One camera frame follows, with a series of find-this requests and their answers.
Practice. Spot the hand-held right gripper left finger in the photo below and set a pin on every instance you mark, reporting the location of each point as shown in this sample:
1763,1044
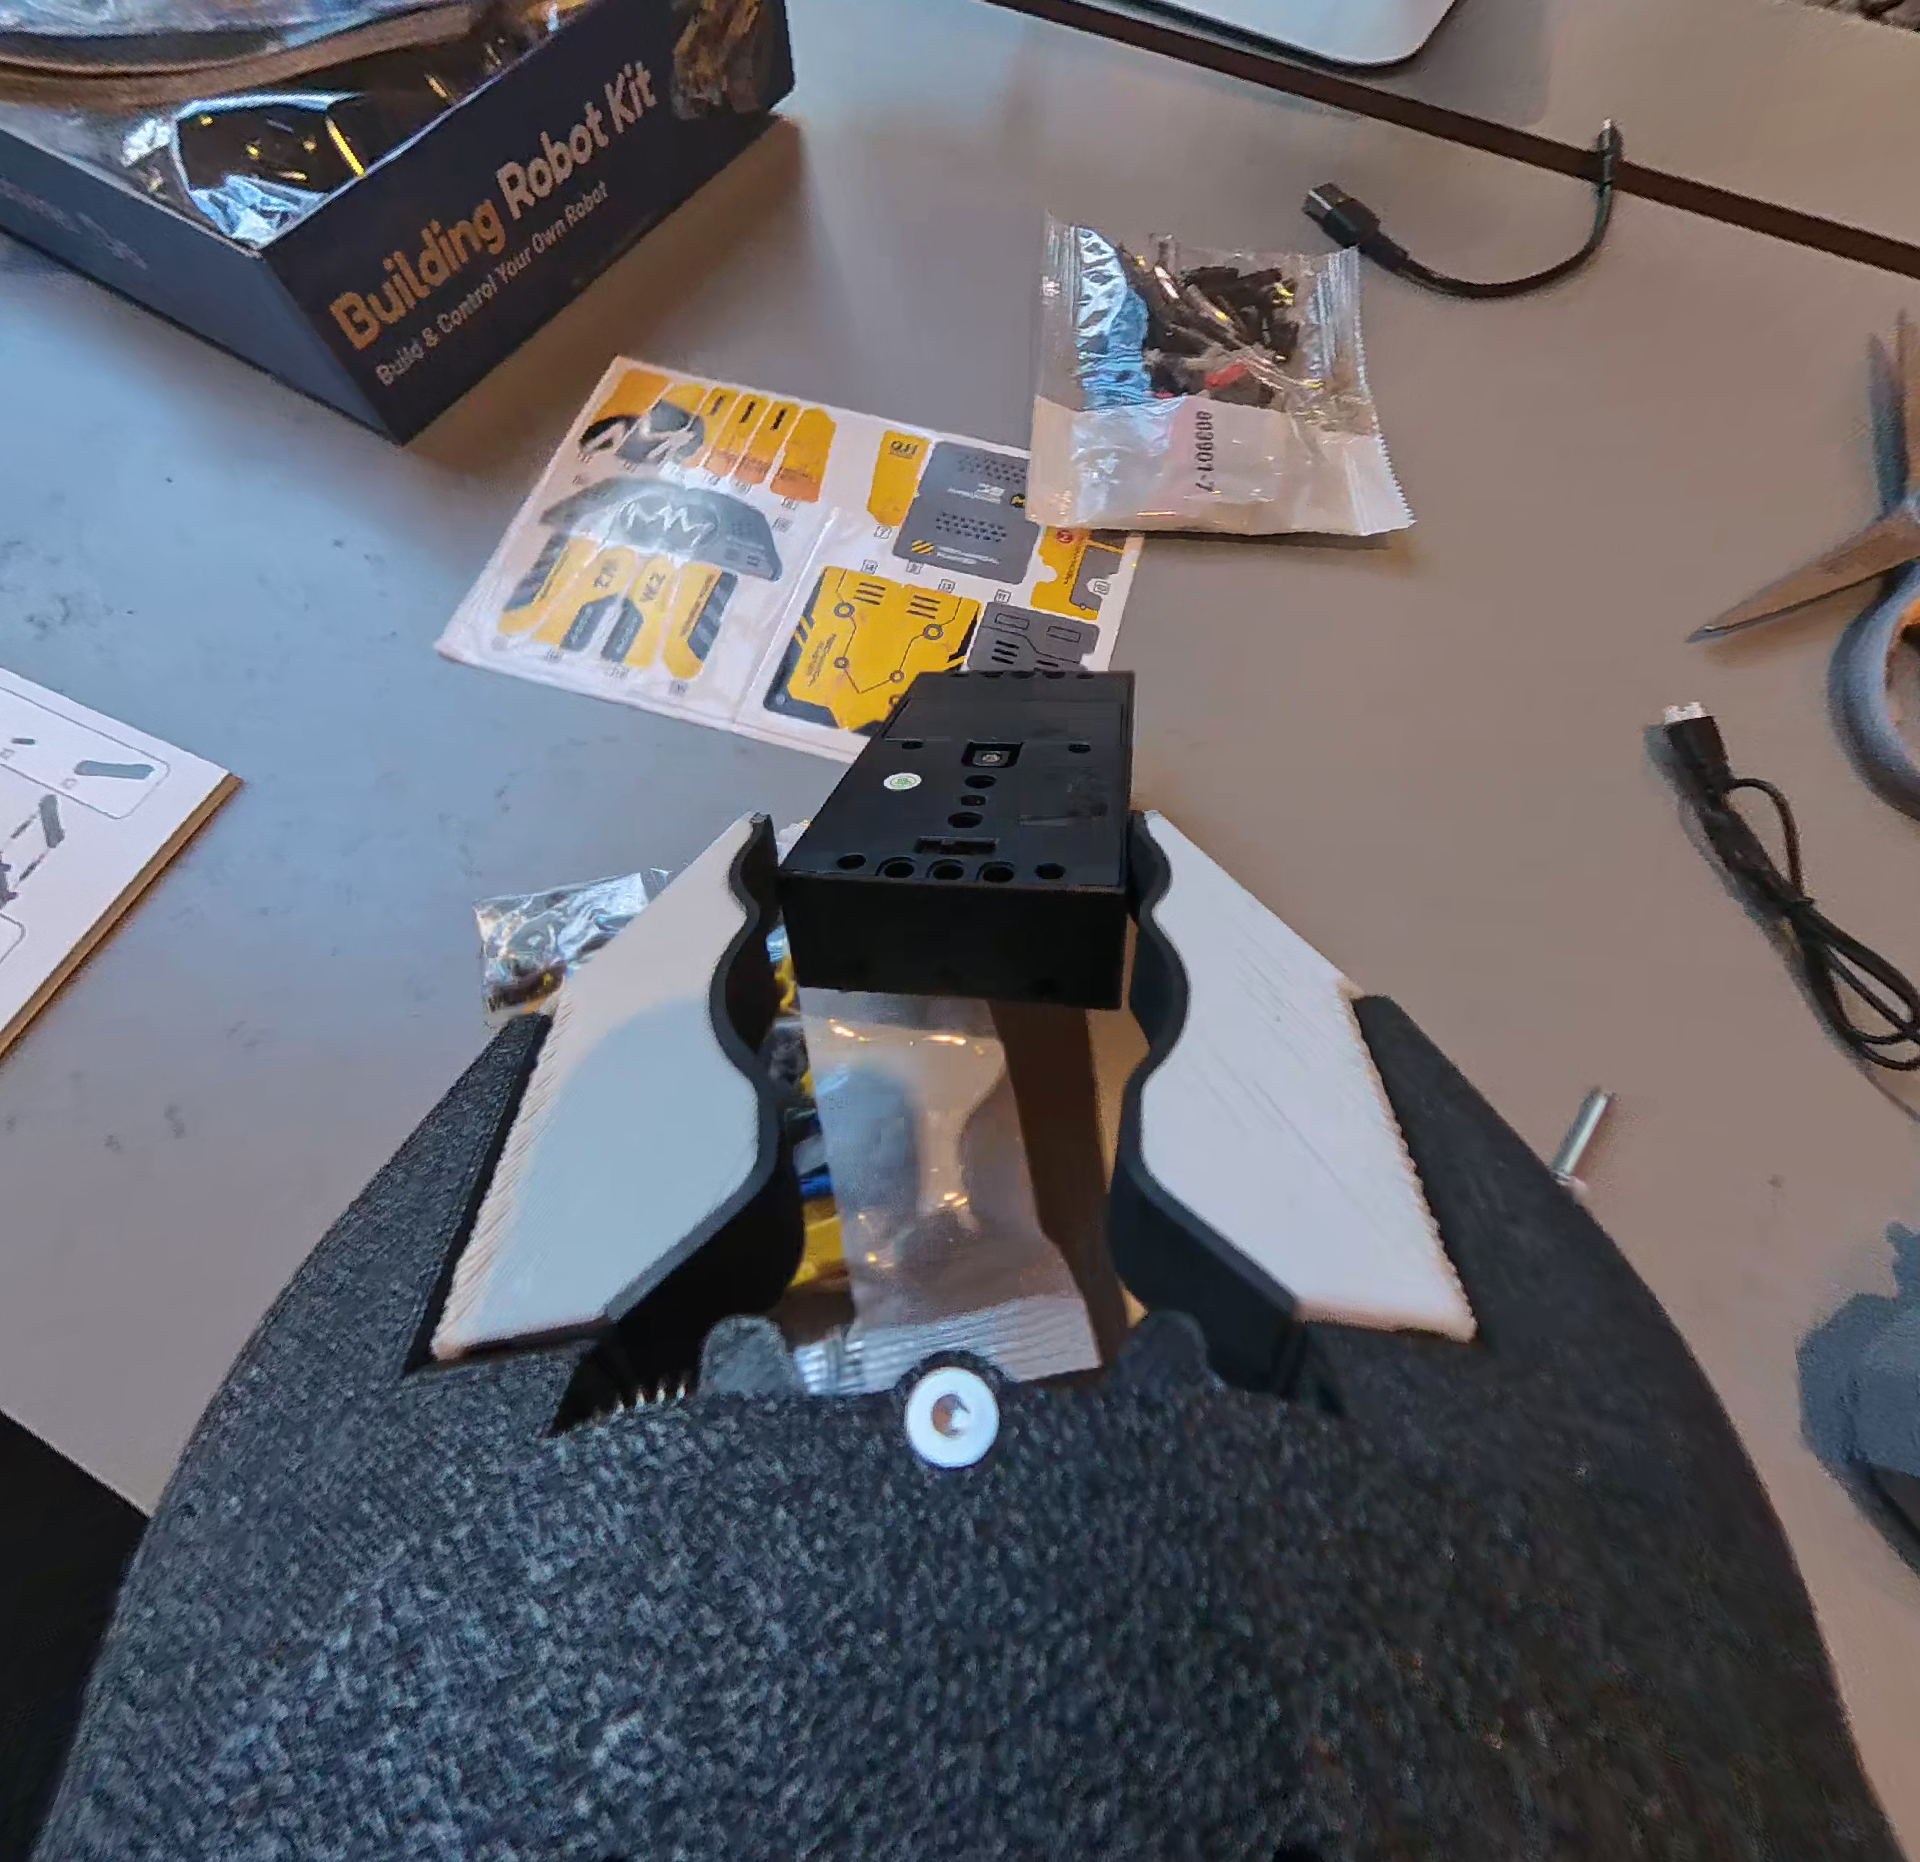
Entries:
615,1141

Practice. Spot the small bag of black pins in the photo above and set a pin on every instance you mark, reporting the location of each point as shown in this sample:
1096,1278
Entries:
1199,392

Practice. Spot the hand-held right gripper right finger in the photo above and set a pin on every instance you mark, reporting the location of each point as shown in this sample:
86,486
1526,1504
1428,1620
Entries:
1291,1141

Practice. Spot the blue cardboard kit box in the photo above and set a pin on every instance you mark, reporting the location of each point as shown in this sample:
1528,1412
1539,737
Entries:
524,242

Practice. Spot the grey desk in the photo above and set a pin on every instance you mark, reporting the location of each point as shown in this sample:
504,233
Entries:
1349,871

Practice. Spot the small metal rod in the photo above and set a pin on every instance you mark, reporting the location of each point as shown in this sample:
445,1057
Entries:
1583,1127

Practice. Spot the bag of yellow blue parts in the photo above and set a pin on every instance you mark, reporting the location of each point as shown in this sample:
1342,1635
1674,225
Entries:
901,1217

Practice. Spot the robot kit instruction booklet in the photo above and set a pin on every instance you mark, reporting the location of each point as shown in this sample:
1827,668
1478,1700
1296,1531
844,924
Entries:
254,3
91,780

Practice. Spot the bags of parts in box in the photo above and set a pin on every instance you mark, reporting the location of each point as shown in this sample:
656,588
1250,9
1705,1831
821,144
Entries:
227,166

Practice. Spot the yellow and black sticker sheet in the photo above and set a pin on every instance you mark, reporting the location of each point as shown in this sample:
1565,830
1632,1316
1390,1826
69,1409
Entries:
675,543

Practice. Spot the black control box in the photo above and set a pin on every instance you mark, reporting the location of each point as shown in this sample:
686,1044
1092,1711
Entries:
961,871

